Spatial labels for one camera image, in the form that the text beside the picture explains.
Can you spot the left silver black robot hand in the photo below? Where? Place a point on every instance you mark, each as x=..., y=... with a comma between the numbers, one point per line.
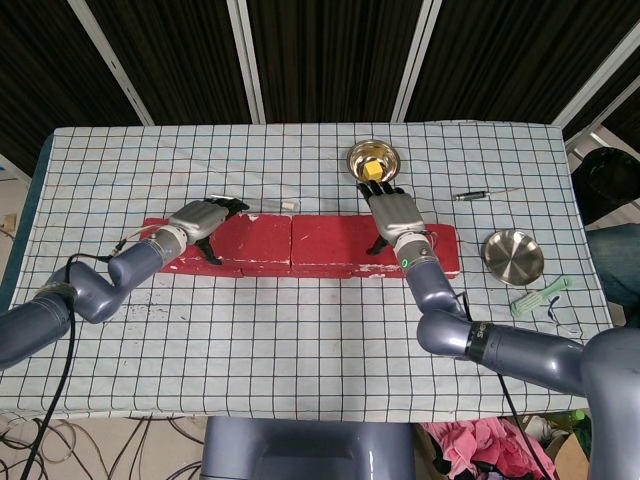
x=200, y=220

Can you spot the steel bowl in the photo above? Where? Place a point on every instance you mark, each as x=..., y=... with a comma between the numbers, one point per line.
x=360, y=160

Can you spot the clear plastic tube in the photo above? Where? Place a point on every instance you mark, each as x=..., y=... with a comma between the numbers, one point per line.
x=287, y=204

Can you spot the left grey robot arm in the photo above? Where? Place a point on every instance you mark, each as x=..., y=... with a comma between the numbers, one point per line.
x=90, y=295

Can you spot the pink cloth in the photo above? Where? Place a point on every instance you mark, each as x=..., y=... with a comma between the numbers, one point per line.
x=465, y=445

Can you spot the red brick with white worn edge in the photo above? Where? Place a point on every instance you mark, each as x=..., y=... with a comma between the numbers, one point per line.
x=330, y=240

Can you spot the white partition frame post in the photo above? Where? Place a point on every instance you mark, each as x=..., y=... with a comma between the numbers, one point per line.
x=115, y=65
x=417, y=60
x=595, y=85
x=245, y=60

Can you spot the yellow block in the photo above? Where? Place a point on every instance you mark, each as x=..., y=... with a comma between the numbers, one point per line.
x=373, y=170

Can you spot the shallow steel plate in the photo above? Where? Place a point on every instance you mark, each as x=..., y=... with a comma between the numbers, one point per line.
x=512, y=255

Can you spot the cardboard box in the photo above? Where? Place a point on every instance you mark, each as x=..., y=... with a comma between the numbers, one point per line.
x=570, y=460

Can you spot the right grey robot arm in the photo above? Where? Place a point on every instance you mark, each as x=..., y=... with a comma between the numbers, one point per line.
x=525, y=350

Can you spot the black fabric bag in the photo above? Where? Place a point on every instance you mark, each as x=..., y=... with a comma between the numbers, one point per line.
x=605, y=185

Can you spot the plain red brick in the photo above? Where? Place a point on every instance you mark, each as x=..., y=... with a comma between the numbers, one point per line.
x=225, y=271
x=300, y=272

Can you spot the grey robot torso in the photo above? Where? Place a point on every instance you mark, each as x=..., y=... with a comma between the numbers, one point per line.
x=300, y=450

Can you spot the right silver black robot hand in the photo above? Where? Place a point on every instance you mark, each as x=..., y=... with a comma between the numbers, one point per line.
x=397, y=215

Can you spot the white black checked tablecloth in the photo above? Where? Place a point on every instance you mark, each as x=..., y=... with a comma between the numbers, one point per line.
x=250, y=350

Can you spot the light green brush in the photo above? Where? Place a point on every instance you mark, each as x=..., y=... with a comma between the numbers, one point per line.
x=530, y=302

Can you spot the red brick with white patch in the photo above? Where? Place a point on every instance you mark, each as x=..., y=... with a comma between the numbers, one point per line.
x=442, y=245

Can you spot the red brick with chipped corner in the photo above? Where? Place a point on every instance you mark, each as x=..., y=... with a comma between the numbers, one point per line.
x=260, y=240

